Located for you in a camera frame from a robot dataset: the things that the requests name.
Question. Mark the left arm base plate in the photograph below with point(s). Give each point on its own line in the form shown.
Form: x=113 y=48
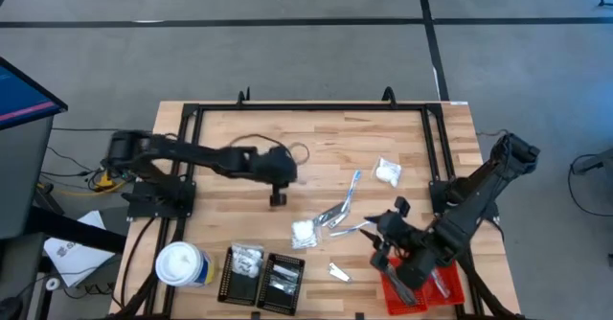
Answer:
x=158 y=205

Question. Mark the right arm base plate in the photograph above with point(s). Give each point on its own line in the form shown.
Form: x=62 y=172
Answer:
x=437 y=193

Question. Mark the monitor with blue screen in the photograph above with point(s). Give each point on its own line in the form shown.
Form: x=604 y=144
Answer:
x=24 y=99

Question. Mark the blue toothbrush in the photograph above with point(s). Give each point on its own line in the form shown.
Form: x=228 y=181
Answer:
x=441 y=286
x=349 y=229
x=353 y=186

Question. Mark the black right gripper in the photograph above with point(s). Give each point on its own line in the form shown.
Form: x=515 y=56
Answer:
x=397 y=231

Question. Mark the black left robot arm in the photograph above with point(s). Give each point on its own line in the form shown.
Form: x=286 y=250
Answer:
x=201 y=154

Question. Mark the black frame hook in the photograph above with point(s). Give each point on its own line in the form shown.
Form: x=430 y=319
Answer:
x=389 y=96
x=244 y=97

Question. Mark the black desk frame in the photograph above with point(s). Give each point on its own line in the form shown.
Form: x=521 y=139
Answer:
x=76 y=229

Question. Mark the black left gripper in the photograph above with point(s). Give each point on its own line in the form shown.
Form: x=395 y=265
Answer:
x=280 y=166

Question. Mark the black comb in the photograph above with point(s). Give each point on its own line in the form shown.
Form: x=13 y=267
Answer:
x=404 y=293

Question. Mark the grey floor object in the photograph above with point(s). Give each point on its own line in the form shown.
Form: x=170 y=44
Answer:
x=598 y=162

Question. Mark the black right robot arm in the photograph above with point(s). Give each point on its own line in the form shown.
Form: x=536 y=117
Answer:
x=474 y=200

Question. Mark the grey cabinet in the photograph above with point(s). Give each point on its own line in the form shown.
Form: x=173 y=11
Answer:
x=24 y=176

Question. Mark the clear bag with black print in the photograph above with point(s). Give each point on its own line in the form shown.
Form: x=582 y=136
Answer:
x=245 y=254

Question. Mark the white wipes canister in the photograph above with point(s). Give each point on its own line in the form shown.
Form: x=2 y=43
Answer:
x=179 y=262

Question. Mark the white paper sheet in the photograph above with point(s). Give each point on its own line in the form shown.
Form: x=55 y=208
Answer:
x=72 y=262

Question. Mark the black metal table frame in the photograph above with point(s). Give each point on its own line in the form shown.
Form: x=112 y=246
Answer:
x=311 y=107

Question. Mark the white tape roll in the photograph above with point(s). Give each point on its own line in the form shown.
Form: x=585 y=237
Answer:
x=48 y=284

